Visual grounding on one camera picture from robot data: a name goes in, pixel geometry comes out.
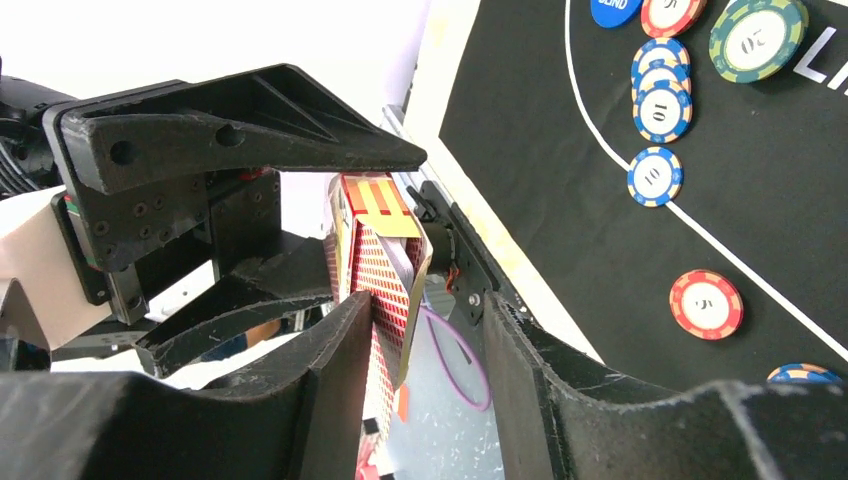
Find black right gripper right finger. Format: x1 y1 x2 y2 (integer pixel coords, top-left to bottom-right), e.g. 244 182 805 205
482 293 847 479

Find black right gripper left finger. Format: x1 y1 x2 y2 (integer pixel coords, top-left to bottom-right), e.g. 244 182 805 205
1 292 372 479

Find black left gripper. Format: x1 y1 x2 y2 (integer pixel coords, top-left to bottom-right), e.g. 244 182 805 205
43 64 427 378

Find red poker chip stack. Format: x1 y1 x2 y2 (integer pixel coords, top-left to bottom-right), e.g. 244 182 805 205
669 269 744 341

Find blue poker chip stack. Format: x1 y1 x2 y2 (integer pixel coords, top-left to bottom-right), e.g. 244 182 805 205
767 363 842 384

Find blue chips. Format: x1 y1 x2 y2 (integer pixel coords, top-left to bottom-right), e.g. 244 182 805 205
627 37 693 207

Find blue small blind button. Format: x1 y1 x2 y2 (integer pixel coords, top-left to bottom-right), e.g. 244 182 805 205
589 0 643 29

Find red chips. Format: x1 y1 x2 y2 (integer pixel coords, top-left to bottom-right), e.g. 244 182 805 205
640 0 707 38

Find green chips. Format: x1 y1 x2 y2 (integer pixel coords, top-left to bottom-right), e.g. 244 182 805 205
708 0 809 84

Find red-backed playing card deck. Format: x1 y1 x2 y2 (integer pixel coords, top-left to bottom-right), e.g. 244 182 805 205
351 224 414 441

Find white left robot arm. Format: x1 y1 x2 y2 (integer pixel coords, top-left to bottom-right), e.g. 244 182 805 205
1 65 426 377

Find red playing card box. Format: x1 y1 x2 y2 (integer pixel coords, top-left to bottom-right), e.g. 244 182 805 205
324 173 431 479

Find black poker table mat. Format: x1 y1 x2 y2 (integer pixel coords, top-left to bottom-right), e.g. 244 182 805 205
440 1 847 390

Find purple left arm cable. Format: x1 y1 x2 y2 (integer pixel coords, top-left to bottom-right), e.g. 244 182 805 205
420 304 493 413

